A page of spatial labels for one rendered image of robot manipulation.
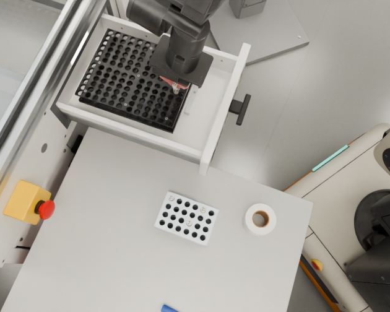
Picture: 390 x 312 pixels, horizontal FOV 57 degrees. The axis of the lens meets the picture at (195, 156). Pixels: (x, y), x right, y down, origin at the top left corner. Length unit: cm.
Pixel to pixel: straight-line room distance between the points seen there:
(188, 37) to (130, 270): 52
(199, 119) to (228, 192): 19
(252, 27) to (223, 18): 15
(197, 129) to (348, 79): 130
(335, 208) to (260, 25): 103
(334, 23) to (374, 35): 21
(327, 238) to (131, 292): 81
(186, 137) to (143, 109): 12
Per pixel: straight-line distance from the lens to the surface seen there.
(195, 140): 82
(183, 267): 84
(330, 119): 188
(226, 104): 75
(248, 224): 82
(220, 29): 196
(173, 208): 82
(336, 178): 148
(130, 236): 85
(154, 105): 78
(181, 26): 57
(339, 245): 144
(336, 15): 221
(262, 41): 195
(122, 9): 96
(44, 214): 77
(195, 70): 66
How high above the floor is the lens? 160
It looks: 73 degrees down
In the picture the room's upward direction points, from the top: 6 degrees clockwise
